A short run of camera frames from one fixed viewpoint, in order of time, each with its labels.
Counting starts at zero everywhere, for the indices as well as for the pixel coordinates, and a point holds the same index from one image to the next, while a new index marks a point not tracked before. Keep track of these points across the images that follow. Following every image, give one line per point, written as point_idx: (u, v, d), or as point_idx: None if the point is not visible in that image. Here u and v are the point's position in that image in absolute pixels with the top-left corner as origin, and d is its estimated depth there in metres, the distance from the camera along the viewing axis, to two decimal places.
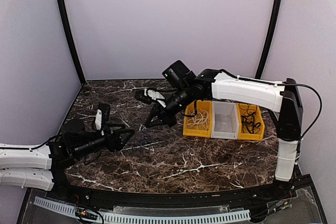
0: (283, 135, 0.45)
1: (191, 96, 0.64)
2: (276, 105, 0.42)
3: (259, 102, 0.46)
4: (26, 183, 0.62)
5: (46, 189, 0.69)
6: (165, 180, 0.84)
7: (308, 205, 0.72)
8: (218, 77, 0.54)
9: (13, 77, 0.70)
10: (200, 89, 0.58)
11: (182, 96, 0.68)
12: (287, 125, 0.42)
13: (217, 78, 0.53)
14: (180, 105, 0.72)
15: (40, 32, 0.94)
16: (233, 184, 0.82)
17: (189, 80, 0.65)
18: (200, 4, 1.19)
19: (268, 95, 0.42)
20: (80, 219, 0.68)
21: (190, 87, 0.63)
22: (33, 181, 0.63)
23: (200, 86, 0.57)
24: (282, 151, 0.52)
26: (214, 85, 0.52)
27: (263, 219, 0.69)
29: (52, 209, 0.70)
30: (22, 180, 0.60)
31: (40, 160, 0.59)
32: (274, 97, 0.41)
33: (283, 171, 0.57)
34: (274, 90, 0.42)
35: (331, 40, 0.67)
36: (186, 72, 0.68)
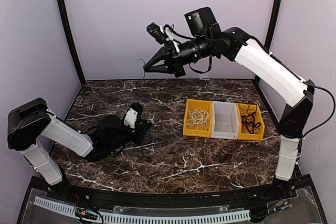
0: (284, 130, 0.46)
1: (213, 50, 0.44)
2: (292, 100, 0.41)
3: (277, 89, 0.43)
4: (40, 166, 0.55)
5: (51, 182, 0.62)
6: (165, 180, 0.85)
7: (308, 205, 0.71)
8: (252, 43, 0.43)
9: (12, 77, 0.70)
10: (227, 45, 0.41)
11: (205, 45, 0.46)
12: (290, 121, 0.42)
13: (251, 44, 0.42)
14: (196, 56, 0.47)
15: (40, 32, 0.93)
16: (233, 184, 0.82)
17: (218, 31, 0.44)
18: (200, 4, 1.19)
19: (292, 87, 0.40)
20: (79, 219, 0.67)
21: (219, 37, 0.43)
22: (46, 169, 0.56)
23: (232, 40, 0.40)
24: (285, 150, 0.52)
26: (248, 49, 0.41)
27: (263, 219, 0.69)
29: (53, 209, 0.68)
30: (41, 161, 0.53)
31: (82, 146, 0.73)
32: (297, 92, 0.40)
33: (284, 170, 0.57)
34: (300, 86, 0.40)
35: (332, 40, 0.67)
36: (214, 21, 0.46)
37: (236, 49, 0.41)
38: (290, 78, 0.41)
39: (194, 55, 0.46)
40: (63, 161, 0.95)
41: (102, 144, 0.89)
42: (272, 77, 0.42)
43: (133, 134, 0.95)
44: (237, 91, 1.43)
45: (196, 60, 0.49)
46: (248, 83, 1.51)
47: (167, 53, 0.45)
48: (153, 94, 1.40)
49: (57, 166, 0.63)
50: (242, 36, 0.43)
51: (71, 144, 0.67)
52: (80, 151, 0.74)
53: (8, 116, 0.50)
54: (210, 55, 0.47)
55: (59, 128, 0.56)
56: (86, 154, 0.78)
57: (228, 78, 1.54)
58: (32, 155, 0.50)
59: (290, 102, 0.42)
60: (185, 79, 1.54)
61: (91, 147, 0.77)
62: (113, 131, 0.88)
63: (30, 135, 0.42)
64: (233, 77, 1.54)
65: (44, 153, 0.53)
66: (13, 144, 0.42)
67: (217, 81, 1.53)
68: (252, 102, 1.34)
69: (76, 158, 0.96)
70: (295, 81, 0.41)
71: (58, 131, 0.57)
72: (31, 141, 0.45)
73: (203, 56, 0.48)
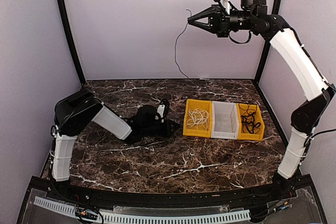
0: (296, 119, 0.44)
1: (253, 24, 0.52)
2: (311, 94, 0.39)
3: (300, 81, 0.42)
4: (60, 159, 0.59)
5: (57, 178, 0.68)
6: (165, 180, 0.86)
7: (308, 205, 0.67)
8: (290, 30, 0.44)
9: (12, 77, 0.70)
10: (265, 28, 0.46)
11: (249, 18, 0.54)
12: (303, 116, 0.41)
13: (286, 32, 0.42)
14: (241, 25, 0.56)
15: (40, 32, 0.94)
16: (233, 184, 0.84)
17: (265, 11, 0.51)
18: (187, 13, 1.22)
19: (312, 81, 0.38)
20: (79, 219, 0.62)
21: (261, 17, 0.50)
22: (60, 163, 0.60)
23: (271, 23, 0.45)
24: (293, 144, 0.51)
26: (280, 35, 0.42)
27: (263, 219, 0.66)
29: (52, 209, 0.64)
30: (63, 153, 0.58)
31: (123, 127, 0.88)
32: (314, 87, 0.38)
33: (286, 167, 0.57)
34: (320, 82, 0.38)
35: (333, 40, 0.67)
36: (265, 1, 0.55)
37: (273, 32, 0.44)
38: (313, 71, 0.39)
39: (239, 23, 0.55)
40: None
41: (138, 128, 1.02)
42: (296, 65, 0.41)
43: (161, 126, 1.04)
44: (237, 91, 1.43)
45: (238, 29, 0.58)
46: (248, 83, 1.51)
47: (217, 12, 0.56)
48: (153, 94, 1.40)
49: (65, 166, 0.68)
50: (282, 23, 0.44)
51: (116, 126, 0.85)
52: (121, 132, 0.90)
53: (56, 106, 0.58)
54: (250, 29, 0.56)
55: (106, 114, 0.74)
56: (125, 137, 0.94)
57: (228, 78, 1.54)
58: (65, 146, 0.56)
59: (308, 97, 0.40)
60: (184, 79, 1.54)
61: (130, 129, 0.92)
62: (150, 117, 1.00)
63: (81, 119, 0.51)
64: (233, 77, 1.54)
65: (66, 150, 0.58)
66: (68, 128, 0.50)
67: (217, 81, 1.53)
68: (252, 102, 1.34)
69: (76, 158, 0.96)
70: (317, 76, 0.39)
71: (107, 115, 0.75)
72: (77, 130, 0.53)
73: (245, 27, 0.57)
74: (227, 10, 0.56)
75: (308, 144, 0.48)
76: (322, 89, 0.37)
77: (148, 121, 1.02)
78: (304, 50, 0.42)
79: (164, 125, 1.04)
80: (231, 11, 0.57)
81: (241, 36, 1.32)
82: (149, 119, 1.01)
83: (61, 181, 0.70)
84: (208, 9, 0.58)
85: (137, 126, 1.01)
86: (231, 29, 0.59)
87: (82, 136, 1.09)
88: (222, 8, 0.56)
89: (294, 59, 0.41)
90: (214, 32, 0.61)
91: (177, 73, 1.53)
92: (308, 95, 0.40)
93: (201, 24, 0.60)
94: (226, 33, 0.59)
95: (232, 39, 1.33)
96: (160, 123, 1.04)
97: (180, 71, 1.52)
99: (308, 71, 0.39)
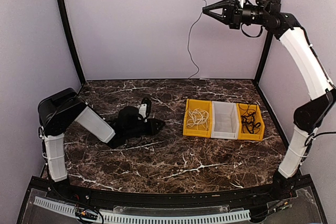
0: (298, 118, 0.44)
1: (264, 21, 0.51)
2: (314, 94, 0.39)
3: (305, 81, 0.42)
4: (53, 160, 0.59)
5: (54, 178, 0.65)
6: (165, 180, 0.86)
7: (308, 206, 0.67)
8: (300, 29, 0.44)
9: (12, 77, 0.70)
10: (275, 24, 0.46)
11: (262, 13, 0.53)
12: (305, 115, 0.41)
13: (296, 30, 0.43)
14: (252, 20, 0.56)
15: (40, 32, 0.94)
16: (233, 184, 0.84)
17: (277, 9, 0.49)
18: (189, 12, 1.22)
19: (316, 80, 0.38)
20: (79, 219, 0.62)
21: (273, 13, 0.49)
22: (56, 163, 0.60)
23: (282, 20, 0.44)
24: (294, 143, 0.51)
26: (290, 33, 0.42)
27: (263, 219, 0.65)
29: (52, 209, 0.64)
30: (55, 153, 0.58)
31: (107, 130, 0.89)
32: (319, 86, 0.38)
33: (287, 166, 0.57)
34: (324, 82, 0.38)
35: (333, 40, 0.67)
36: (280, 0, 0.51)
37: (283, 29, 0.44)
38: (318, 71, 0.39)
39: (251, 17, 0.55)
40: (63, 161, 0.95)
41: (121, 131, 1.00)
42: (302, 64, 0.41)
43: (146, 127, 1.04)
44: (237, 90, 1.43)
45: (250, 23, 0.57)
46: (248, 83, 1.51)
47: (231, 6, 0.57)
48: (153, 94, 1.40)
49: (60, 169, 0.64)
50: (294, 22, 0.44)
51: (98, 128, 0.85)
52: (104, 136, 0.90)
53: (40, 105, 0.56)
54: (262, 24, 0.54)
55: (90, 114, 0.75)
56: (108, 140, 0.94)
57: (228, 78, 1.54)
58: (54, 146, 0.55)
59: (312, 96, 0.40)
60: (184, 79, 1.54)
61: (114, 131, 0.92)
62: (133, 119, 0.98)
63: (63, 118, 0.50)
64: (233, 77, 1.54)
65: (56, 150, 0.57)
66: (51, 128, 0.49)
67: (217, 80, 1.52)
68: (252, 102, 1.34)
69: (76, 158, 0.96)
70: (323, 77, 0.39)
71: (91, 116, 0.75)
72: (61, 129, 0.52)
73: (258, 22, 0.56)
74: (241, 3, 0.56)
75: (310, 143, 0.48)
76: (326, 89, 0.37)
77: (130, 124, 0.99)
78: (312, 50, 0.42)
79: (148, 124, 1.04)
80: (245, 6, 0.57)
81: (252, 32, 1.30)
82: (132, 123, 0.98)
83: (60, 181, 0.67)
84: (223, 1, 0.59)
85: (119, 129, 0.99)
86: (244, 23, 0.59)
87: (82, 136, 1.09)
88: (236, 1, 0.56)
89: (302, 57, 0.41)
90: (227, 23, 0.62)
91: (177, 73, 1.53)
92: (312, 95, 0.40)
93: (215, 15, 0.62)
94: (238, 25, 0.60)
95: (244, 32, 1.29)
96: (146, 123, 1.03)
97: (180, 71, 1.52)
99: (314, 70, 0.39)
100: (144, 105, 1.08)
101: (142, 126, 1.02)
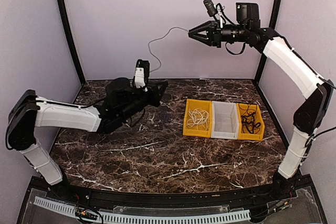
0: (298, 119, 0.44)
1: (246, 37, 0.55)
2: (307, 92, 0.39)
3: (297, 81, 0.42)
4: (40, 168, 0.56)
5: (51, 182, 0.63)
6: (165, 179, 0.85)
7: (308, 205, 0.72)
8: (280, 38, 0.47)
9: (12, 76, 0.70)
10: (256, 40, 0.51)
11: (242, 31, 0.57)
12: (305, 115, 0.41)
13: (275, 40, 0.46)
14: (233, 38, 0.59)
15: (40, 32, 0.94)
16: (233, 184, 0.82)
17: (256, 25, 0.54)
18: (188, 12, 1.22)
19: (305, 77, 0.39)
20: (80, 218, 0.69)
21: (253, 29, 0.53)
22: (46, 169, 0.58)
23: (262, 35, 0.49)
24: (294, 144, 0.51)
26: (271, 43, 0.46)
27: (263, 219, 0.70)
29: (53, 209, 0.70)
30: (40, 162, 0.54)
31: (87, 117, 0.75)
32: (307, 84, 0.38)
33: (287, 166, 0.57)
34: (313, 77, 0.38)
35: (331, 40, 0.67)
36: (258, 16, 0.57)
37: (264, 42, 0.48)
38: (305, 69, 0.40)
39: (232, 35, 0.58)
40: (63, 161, 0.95)
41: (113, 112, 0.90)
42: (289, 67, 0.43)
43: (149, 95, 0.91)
44: (237, 90, 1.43)
45: (233, 41, 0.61)
46: (248, 83, 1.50)
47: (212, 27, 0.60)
48: None
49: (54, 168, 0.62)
50: (273, 33, 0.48)
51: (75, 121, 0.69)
52: (88, 125, 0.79)
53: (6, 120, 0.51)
54: (244, 41, 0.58)
55: (55, 114, 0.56)
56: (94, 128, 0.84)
57: (228, 78, 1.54)
58: (36, 155, 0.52)
59: (307, 95, 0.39)
60: (184, 79, 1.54)
61: (97, 117, 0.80)
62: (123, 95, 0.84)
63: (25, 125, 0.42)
64: (233, 77, 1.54)
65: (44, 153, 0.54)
66: (16, 141, 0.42)
67: (217, 80, 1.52)
68: (252, 101, 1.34)
69: (76, 158, 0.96)
70: (311, 73, 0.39)
71: (58, 116, 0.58)
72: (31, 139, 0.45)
73: (239, 40, 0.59)
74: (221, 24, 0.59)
75: (309, 144, 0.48)
76: (316, 84, 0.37)
77: (122, 99, 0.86)
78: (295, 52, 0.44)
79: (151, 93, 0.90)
80: (226, 25, 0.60)
81: None
82: (123, 98, 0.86)
83: (58, 183, 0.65)
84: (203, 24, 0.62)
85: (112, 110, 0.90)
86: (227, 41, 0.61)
87: (82, 136, 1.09)
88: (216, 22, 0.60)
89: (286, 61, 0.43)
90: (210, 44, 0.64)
91: (177, 73, 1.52)
92: (305, 94, 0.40)
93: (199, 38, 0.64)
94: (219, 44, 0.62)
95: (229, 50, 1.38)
96: (147, 93, 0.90)
97: (180, 71, 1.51)
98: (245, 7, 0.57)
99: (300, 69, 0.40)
100: (140, 69, 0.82)
101: (144, 96, 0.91)
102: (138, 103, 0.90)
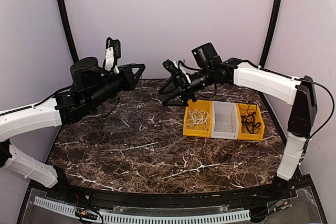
0: (294, 126, 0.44)
1: (214, 77, 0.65)
2: (291, 95, 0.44)
3: (276, 91, 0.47)
4: (31, 175, 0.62)
5: (48, 185, 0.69)
6: (165, 180, 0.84)
7: (308, 205, 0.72)
8: (243, 64, 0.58)
9: (12, 76, 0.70)
10: (223, 75, 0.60)
11: (208, 75, 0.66)
12: (300, 119, 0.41)
13: (240, 66, 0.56)
14: (203, 84, 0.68)
15: (39, 32, 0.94)
16: (233, 184, 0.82)
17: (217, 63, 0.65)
18: (188, 12, 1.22)
19: (283, 85, 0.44)
20: (79, 219, 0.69)
21: (216, 68, 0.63)
22: (36, 175, 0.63)
23: (226, 71, 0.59)
24: (291, 148, 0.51)
26: (237, 71, 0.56)
27: (263, 219, 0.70)
29: (53, 209, 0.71)
30: (26, 170, 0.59)
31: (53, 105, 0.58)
32: (289, 89, 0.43)
33: (286, 168, 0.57)
34: (289, 81, 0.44)
35: (331, 40, 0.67)
36: (214, 53, 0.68)
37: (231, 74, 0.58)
38: (279, 79, 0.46)
39: (201, 83, 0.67)
40: (63, 161, 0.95)
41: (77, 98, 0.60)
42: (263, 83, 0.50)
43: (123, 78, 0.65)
44: (237, 91, 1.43)
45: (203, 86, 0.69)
46: None
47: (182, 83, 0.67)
48: (153, 94, 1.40)
49: (47, 170, 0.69)
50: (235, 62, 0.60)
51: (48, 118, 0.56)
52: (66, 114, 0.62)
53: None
54: (213, 82, 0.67)
55: (17, 122, 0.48)
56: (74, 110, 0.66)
57: None
58: (20, 164, 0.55)
59: (292, 99, 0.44)
60: None
61: (54, 110, 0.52)
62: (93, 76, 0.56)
63: None
64: None
65: (28, 163, 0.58)
66: None
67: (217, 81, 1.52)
68: (252, 102, 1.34)
69: (76, 158, 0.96)
70: (285, 80, 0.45)
71: (21, 123, 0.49)
72: None
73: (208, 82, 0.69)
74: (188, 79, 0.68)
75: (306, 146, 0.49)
76: (295, 86, 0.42)
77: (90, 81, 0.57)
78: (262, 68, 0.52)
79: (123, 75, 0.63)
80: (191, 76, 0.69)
81: (246, 36, 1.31)
82: (91, 81, 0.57)
83: (55, 183, 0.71)
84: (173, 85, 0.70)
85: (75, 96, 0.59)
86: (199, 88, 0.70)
87: (82, 136, 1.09)
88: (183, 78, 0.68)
89: (259, 78, 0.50)
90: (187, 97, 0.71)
91: None
92: (290, 99, 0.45)
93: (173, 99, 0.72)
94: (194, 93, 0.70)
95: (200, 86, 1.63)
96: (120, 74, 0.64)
97: None
98: (202, 50, 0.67)
99: (274, 81, 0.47)
100: (110, 48, 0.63)
101: (116, 77, 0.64)
102: (111, 87, 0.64)
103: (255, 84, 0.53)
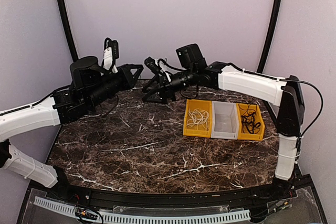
0: (282, 128, 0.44)
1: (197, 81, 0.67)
2: (277, 97, 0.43)
3: (263, 93, 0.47)
4: (30, 175, 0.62)
5: (48, 185, 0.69)
6: (165, 180, 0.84)
7: (308, 205, 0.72)
8: (227, 68, 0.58)
9: (12, 77, 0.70)
10: (208, 80, 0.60)
11: (190, 76, 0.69)
12: (287, 120, 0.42)
13: (224, 71, 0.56)
14: (184, 84, 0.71)
15: (39, 31, 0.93)
16: (233, 184, 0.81)
17: (201, 66, 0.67)
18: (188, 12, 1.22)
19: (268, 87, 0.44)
20: (80, 219, 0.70)
21: (200, 73, 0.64)
22: (36, 175, 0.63)
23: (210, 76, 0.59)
24: (283, 147, 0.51)
26: (221, 75, 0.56)
27: (263, 219, 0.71)
29: (53, 209, 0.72)
30: (25, 171, 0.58)
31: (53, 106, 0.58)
32: (275, 91, 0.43)
33: (283, 169, 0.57)
34: (275, 83, 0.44)
35: (331, 39, 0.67)
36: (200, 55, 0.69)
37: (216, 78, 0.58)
38: (264, 81, 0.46)
39: (182, 83, 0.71)
40: (63, 161, 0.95)
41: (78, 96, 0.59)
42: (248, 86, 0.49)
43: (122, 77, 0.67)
44: None
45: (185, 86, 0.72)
46: None
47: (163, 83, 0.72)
48: None
49: (47, 170, 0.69)
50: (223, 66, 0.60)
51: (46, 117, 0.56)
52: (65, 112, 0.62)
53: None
54: (196, 83, 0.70)
55: (15, 122, 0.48)
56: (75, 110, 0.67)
57: None
58: (20, 164, 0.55)
59: (278, 100, 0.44)
60: None
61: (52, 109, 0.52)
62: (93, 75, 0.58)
63: None
64: None
65: (27, 162, 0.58)
66: None
67: None
68: (252, 101, 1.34)
69: (76, 158, 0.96)
70: (270, 82, 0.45)
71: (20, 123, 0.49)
72: None
73: (190, 83, 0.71)
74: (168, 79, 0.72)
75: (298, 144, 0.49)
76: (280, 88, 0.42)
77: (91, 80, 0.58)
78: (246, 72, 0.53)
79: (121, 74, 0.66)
80: (171, 77, 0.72)
81: (246, 36, 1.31)
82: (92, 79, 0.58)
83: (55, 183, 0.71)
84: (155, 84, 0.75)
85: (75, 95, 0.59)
86: (180, 88, 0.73)
87: (82, 136, 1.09)
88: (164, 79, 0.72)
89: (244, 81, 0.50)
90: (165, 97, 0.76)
91: None
92: (276, 101, 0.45)
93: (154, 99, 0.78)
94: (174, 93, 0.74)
95: None
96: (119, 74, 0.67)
97: None
98: (188, 51, 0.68)
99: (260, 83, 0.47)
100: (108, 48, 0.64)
101: (114, 78, 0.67)
102: (111, 87, 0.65)
103: (241, 88, 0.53)
